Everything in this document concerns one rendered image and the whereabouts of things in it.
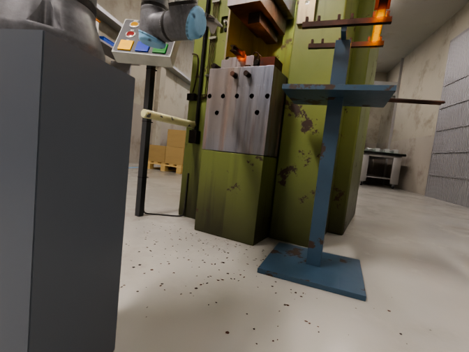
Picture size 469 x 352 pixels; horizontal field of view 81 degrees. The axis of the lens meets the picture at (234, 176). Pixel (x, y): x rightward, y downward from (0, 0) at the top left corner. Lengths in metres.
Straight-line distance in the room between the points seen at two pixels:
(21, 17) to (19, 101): 0.13
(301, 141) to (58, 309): 1.30
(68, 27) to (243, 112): 1.06
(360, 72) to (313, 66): 0.49
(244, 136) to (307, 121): 0.35
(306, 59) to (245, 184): 0.74
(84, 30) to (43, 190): 0.27
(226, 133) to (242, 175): 0.25
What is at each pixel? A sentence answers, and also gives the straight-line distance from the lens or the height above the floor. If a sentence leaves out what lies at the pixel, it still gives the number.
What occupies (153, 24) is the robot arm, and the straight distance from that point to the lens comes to 1.04.
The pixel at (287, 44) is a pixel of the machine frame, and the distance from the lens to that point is 2.10.
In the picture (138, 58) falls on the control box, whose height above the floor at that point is 0.94.
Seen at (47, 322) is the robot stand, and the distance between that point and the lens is 0.55.
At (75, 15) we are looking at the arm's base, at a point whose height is 0.66.
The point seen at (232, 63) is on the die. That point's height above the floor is 0.96.
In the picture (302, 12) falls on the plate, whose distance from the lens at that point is 1.73.
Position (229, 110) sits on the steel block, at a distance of 1.51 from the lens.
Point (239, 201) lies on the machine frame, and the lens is 1.47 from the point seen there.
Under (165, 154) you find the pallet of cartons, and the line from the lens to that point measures 5.16.
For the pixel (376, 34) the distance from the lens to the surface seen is 1.40.
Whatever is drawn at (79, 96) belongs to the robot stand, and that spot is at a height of 0.53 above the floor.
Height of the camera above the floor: 0.47
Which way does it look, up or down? 5 degrees down
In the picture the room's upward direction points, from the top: 6 degrees clockwise
